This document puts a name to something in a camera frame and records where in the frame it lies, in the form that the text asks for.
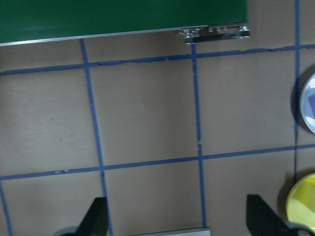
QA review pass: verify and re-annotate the yellow plate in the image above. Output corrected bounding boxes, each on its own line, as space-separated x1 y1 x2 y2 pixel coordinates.
286 172 315 226

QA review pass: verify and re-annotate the light blue plate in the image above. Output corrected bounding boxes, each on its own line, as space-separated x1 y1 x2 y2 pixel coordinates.
299 72 315 135

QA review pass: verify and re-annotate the green conveyor belt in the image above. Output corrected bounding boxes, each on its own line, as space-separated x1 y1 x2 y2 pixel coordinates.
0 0 252 47

